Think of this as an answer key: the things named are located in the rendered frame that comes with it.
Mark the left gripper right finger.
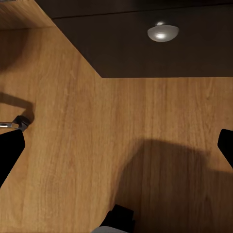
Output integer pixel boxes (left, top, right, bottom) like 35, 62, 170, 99
217, 129, 233, 168

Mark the swivel chair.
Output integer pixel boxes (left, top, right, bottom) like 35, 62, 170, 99
0, 116, 31, 132

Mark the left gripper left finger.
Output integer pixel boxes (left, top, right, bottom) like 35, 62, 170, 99
0, 129, 25, 187

